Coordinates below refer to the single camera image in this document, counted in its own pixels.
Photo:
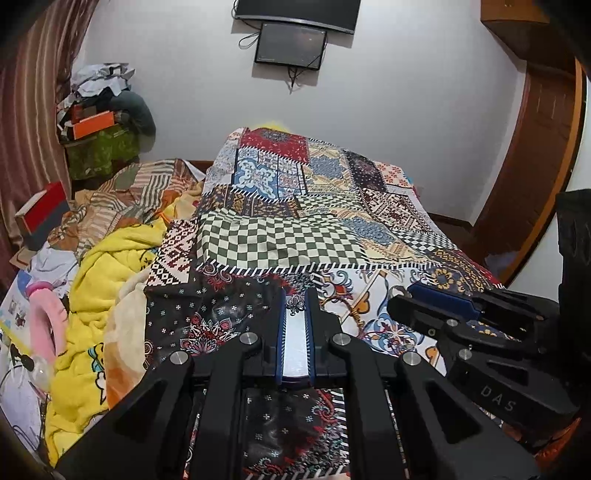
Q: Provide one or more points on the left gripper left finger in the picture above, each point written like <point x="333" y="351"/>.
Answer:
<point x="184" y="415"/>

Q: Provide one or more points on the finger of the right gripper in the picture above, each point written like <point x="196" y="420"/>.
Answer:
<point x="439" y="324"/>
<point x="439" y="304"/>

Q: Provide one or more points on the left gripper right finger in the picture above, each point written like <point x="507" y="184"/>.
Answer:
<point x="404" y="420"/>

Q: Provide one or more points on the white jewelry tray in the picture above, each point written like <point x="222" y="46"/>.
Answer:
<point x="294" y="348"/>

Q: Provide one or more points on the yellow cartoon blanket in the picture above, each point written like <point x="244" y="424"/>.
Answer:
<point x="78" y="388"/>

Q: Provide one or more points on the wooden door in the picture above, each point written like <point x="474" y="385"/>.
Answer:
<point x="545" y="139"/>

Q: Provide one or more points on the patchwork bed quilt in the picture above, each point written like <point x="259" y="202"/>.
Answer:
<point x="282" y="211"/>

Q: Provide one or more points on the striped brown bedsheet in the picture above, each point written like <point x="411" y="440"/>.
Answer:
<point x="135" y="195"/>

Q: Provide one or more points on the red book box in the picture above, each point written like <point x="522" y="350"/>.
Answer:
<point x="41" y="214"/>

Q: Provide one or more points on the green patterned storage bag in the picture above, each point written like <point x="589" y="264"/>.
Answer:
<point x="94" y="155"/>

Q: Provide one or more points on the orange box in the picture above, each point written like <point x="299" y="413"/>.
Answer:
<point x="91" y="125"/>

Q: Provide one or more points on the black television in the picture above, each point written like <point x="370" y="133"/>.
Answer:
<point x="338" y="15"/>

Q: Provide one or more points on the pile of grey clothes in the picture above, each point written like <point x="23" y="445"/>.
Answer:
<point x="91" y="80"/>

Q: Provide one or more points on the striped brown curtain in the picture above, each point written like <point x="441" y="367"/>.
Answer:
<point x="39" y="42"/>

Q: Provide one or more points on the wall mounted black monitor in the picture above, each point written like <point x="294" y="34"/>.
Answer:
<point x="291" y="45"/>

